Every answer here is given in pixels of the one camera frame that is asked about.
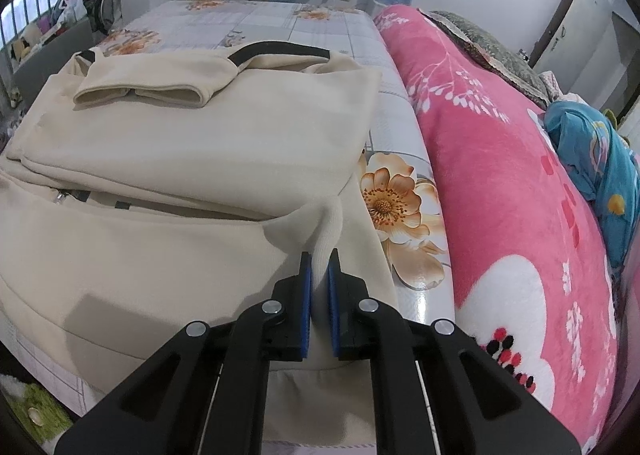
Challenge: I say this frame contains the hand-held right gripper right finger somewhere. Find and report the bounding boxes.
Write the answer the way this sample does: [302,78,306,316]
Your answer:
[327,249,583,455]

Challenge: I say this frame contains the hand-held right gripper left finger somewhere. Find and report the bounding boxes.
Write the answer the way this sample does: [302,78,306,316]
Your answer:
[54,250,313,455]

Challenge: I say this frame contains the cream zip jacket black trim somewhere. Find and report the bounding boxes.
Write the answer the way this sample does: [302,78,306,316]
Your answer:
[0,41,401,448]

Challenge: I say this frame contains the pink floral blanket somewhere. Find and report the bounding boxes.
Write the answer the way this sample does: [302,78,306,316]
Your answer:
[372,5,631,455]

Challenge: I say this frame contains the grey-green patterned pillow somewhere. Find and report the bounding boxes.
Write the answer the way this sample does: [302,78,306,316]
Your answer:
[427,10,551,108]

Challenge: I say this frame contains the blue patterned quilt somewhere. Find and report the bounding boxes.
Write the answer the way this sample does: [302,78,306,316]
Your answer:
[544,100,640,266]

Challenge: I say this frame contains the pale floral cloth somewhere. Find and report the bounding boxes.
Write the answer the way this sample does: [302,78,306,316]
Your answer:
[540,72,586,104]

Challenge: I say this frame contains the white door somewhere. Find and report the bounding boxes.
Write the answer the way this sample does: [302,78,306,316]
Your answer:
[527,0,640,86]

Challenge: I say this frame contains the plush toys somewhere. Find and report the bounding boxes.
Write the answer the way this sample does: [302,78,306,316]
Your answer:
[10,25,41,60]

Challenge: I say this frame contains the metal balcony railing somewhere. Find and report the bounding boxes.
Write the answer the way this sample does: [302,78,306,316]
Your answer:
[0,0,66,66]

